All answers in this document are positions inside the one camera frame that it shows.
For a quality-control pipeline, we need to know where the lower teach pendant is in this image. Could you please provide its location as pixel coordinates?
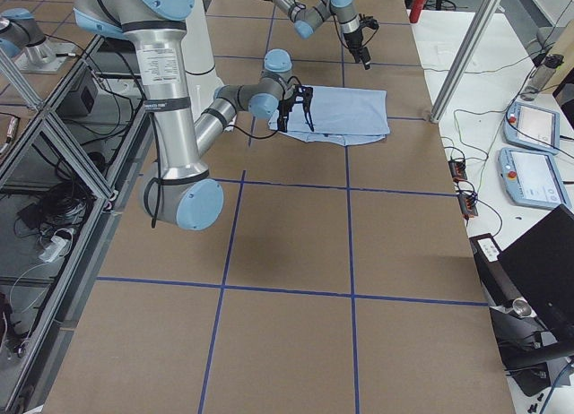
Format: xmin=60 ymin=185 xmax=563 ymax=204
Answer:
xmin=498 ymin=147 xmax=571 ymax=210

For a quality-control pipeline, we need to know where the light blue t-shirt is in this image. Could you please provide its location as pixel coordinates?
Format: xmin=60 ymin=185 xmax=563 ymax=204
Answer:
xmin=283 ymin=86 xmax=390 ymax=146

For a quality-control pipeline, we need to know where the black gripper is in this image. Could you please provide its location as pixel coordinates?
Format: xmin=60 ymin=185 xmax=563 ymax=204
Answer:
xmin=343 ymin=26 xmax=371 ymax=70
xmin=276 ymin=98 xmax=296 ymax=133

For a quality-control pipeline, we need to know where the orange black connector block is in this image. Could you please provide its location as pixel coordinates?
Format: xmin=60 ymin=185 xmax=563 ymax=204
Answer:
xmin=448 ymin=159 xmax=468 ymax=182

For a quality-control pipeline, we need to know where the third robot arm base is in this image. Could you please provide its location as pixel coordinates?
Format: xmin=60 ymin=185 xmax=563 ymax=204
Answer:
xmin=1 ymin=8 xmax=65 ymax=74

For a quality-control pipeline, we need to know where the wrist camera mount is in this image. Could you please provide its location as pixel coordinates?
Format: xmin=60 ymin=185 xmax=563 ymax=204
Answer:
xmin=359 ymin=13 xmax=379 ymax=30
xmin=293 ymin=84 xmax=315 ymax=132

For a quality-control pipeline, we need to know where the teach pendant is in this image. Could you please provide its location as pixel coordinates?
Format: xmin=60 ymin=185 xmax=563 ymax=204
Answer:
xmin=498 ymin=147 xmax=571 ymax=210
xmin=503 ymin=101 xmax=560 ymax=154

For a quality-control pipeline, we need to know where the clear water bottle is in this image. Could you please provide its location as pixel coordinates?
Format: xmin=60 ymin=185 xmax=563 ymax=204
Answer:
xmin=521 ymin=54 xmax=564 ymax=101

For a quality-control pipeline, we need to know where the upper teach pendant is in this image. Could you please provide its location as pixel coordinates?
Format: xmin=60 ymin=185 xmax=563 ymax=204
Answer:
xmin=503 ymin=101 xmax=560 ymax=154

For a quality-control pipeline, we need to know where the aluminium frame post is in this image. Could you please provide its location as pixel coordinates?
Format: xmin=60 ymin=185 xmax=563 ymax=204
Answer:
xmin=430 ymin=0 xmax=501 ymax=124

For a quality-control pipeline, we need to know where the red fire extinguisher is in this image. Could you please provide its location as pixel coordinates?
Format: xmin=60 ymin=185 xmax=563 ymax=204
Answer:
xmin=409 ymin=0 xmax=426 ymax=24

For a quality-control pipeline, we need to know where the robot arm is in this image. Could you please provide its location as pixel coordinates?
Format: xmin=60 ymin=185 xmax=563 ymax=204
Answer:
xmin=74 ymin=0 xmax=294 ymax=230
xmin=269 ymin=0 xmax=378 ymax=70

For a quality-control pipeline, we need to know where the aluminium frame cabinet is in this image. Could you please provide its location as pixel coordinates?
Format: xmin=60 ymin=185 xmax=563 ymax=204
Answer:
xmin=1 ymin=38 xmax=150 ymax=413

